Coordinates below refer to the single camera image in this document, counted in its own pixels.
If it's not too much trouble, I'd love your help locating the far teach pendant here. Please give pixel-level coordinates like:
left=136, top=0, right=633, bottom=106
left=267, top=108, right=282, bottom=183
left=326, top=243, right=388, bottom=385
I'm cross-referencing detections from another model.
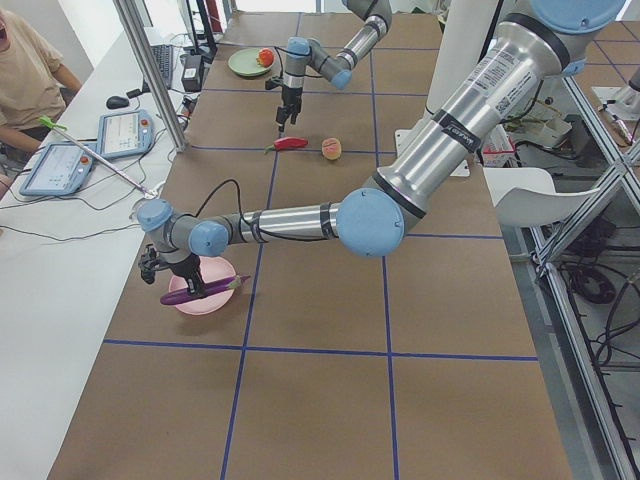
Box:
left=96, top=109, right=154, bottom=160

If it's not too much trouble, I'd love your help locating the teach pendant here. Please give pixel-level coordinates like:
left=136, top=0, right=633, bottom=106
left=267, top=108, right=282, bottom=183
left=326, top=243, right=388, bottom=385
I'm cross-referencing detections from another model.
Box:
left=19, top=142, right=93, bottom=196
left=96, top=109, right=154, bottom=160

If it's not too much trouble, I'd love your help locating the black keyboard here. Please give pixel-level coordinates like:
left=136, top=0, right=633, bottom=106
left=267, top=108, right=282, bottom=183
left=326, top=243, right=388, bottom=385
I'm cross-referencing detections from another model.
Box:
left=151, top=44, right=174, bottom=90

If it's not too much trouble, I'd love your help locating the red white plastic basket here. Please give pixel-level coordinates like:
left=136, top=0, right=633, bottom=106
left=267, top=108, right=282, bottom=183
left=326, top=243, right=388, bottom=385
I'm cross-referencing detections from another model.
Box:
left=481, top=125, right=516, bottom=168

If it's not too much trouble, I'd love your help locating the white chair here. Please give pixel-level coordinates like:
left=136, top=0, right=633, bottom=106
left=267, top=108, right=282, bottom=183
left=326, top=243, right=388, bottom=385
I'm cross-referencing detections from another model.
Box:
left=483, top=167, right=600, bottom=228

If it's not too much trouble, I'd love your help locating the black camera cable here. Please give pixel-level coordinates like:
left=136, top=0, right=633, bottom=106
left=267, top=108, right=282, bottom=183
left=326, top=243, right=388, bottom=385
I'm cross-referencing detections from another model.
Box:
left=194, top=179, right=331, bottom=246

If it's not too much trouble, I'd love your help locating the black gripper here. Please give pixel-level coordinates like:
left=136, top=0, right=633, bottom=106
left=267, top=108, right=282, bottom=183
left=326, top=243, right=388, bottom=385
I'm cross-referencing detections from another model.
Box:
left=138, top=244, right=205, bottom=299
left=265, top=76, right=303, bottom=131

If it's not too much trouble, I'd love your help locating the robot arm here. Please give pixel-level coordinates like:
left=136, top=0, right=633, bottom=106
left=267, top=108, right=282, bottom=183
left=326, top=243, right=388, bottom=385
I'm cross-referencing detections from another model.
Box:
left=265, top=1, right=393, bottom=133
left=136, top=1, right=623, bottom=305

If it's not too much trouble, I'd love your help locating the purple eggplant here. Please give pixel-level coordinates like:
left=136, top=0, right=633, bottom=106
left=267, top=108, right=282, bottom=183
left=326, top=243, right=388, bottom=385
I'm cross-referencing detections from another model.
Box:
left=160, top=275, right=251, bottom=306

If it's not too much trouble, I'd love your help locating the black computer mouse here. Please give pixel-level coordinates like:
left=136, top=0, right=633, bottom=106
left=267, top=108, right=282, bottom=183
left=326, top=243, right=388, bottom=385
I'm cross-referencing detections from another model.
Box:
left=105, top=96, right=130, bottom=110

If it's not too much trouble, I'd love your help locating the near teach pendant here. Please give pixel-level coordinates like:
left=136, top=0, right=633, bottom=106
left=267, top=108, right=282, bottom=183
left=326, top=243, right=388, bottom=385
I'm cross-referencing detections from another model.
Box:
left=19, top=142, right=93, bottom=196

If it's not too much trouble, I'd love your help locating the red chili pepper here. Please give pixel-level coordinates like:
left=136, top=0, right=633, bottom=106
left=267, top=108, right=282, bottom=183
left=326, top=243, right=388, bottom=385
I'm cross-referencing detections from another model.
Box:
left=264, top=137, right=309, bottom=153

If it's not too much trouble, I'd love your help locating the seated person beige shirt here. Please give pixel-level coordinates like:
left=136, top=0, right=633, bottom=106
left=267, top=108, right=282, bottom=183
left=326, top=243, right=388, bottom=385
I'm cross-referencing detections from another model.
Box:
left=1, top=10, right=82, bottom=164

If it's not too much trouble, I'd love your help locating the metal rod green clip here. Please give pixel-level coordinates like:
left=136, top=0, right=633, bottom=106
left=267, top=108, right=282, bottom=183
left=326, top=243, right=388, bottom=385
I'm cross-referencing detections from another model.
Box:
left=38, top=116, right=159, bottom=199

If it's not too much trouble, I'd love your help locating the green plate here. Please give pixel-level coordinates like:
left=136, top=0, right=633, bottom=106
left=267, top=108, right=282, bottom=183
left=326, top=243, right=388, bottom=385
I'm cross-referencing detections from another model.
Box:
left=228, top=48, right=274, bottom=78

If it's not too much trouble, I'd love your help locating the pink yellow peach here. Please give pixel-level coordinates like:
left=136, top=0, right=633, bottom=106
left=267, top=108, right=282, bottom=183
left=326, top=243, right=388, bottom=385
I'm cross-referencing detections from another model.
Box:
left=321, top=138, right=342, bottom=161

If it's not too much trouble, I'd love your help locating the black power adapter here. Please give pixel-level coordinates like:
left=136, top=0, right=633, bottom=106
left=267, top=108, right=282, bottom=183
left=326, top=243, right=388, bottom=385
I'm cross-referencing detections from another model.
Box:
left=181, top=55, right=204, bottom=93

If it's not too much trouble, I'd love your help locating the aluminium frame post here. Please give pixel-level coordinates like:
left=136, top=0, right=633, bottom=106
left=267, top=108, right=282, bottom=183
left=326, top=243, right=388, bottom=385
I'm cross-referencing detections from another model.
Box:
left=113, top=0, right=187, bottom=153

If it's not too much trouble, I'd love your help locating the pink plate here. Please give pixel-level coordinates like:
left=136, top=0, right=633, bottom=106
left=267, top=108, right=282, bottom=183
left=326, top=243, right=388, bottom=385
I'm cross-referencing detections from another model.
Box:
left=168, top=255, right=238, bottom=317

